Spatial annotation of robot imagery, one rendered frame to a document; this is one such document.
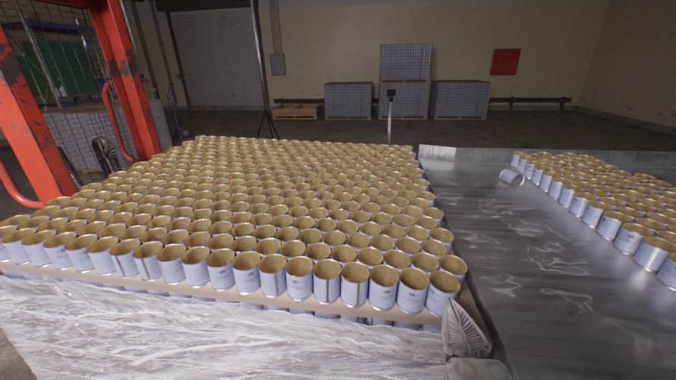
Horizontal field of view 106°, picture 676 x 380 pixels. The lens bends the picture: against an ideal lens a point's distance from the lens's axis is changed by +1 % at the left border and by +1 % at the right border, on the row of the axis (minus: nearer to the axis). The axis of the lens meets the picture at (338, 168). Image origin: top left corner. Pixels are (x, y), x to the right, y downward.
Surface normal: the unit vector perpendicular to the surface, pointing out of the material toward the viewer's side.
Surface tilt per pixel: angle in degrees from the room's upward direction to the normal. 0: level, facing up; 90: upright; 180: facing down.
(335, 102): 88
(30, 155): 90
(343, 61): 90
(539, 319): 0
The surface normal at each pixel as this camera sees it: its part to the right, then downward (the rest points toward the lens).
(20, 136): -0.13, 0.39
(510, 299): -0.02, -0.92
